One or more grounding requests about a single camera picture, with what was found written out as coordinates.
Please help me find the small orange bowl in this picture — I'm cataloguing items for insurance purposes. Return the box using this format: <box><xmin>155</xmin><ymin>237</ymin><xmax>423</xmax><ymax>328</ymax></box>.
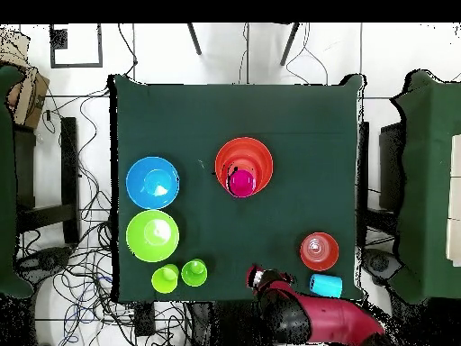
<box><xmin>219</xmin><ymin>149</ymin><xmax>269</xmax><ymax>197</ymax></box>
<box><xmin>299</xmin><ymin>232</ymin><xmax>339</xmax><ymax>272</ymax></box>

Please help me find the blue cup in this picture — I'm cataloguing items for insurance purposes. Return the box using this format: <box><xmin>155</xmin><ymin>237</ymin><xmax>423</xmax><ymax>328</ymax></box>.
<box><xmin>308</xmin><ymin>273</ymin><xmax>344</xmax><ymax>299</ymax></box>

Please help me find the pink cup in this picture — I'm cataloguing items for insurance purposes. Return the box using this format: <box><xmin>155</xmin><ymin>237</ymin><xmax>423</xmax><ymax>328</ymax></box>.
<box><xmin>226</xmin><ymin>168</ymin><xmax>258</xmax><ymax>199</ymax></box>

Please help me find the large orange bowl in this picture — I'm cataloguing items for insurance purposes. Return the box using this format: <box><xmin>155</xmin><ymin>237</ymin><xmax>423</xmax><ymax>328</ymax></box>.
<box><xmin>214</xmin><ymin>137</ymin><xmax>275</xmax><ymax>197</ymax></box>

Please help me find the white block stack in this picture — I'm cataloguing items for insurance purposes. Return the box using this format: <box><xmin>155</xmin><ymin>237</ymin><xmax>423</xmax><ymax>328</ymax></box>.
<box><xmin>445</xmin><ymin>133</ymin><xmax>461</xmax><ymax>268</ymax></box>

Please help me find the lime green cup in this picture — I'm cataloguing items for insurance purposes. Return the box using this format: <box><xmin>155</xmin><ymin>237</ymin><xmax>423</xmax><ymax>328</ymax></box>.
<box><xmin>151</xmin><ymin>263</ymin><xmax>180</xmax><ymax>295</ymax></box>

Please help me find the lime green bowl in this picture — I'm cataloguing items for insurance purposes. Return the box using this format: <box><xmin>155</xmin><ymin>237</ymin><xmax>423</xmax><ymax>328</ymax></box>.
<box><xmin>125</xmin><ymin>209</ymin><xmax>180</xmax><ymax>263</ymax></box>

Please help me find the black power strip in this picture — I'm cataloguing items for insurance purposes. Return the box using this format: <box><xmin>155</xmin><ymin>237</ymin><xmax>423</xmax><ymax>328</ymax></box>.
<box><xmin>134</xmin><ymin>301</ymin><xmax>157</xmax><ymax>337</ymax></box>

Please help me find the grey chair base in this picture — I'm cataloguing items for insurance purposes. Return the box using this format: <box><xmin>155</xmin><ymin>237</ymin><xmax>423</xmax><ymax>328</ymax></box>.
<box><xmin>361</xmin><ymin>248</ymin><xmax>402</xmax><ymax>286</ymax></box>

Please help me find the blue bowl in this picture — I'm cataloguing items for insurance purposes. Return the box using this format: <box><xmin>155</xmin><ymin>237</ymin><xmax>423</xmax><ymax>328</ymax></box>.
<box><xmin>125</xmin><ymin>155</ymin><xmax>180</xmax><ymax>211</ymax></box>

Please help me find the dark green side tablecloth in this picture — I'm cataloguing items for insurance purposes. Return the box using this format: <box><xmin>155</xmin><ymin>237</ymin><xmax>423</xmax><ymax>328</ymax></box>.
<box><xmin>390</xmin><ymin>69</ymin><xmax>461</xmax><ymax>304</ymax></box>
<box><xmin>0</xmin><ymin>64</ymin><xmax>35</xmax><ymax>300</ymax></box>

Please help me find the grey stand base with knob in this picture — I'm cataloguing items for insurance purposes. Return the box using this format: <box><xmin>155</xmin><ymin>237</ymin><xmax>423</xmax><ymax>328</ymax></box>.
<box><xmin>15</xmin><ymin>247</ymin><xmax>75</xmax><ymax>286</ymax></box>

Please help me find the black tripod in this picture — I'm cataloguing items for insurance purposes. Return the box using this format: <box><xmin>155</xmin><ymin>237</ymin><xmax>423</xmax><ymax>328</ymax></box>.
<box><xmin>185</xmin><ymin>23</ymin><xmax>302</xmax><ymax>67</ymax></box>

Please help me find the cardboard box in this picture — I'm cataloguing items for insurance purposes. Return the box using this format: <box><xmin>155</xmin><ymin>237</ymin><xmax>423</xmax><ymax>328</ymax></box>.
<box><xmin>0</xmin><ymin>30</ymin><xmax>50</xmax><ymax>129</ymax></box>

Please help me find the black cable tangle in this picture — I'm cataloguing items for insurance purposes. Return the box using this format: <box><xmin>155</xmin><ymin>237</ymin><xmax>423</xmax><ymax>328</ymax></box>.
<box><xmin>35</xmin><ymin>86</ymin><xmax>192</xmax><ymax>346</ymax></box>

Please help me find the black bench frame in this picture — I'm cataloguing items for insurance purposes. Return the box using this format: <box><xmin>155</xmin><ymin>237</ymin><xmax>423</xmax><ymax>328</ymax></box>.
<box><xmin>359</xmin><ymin>120</ymin><xmax>406</xmax><ymax>250</ymax></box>
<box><xmin>14</xmin><ymin>116</ymin><xmax>81</xmax><ymax>246</ymax></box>

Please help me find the black square floor frame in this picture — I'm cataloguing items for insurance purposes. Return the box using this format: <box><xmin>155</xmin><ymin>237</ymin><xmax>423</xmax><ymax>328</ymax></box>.
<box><xmin>49</xmin><ymin>23</ymin><xmax>104</xmax><ymax>68</ymax></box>

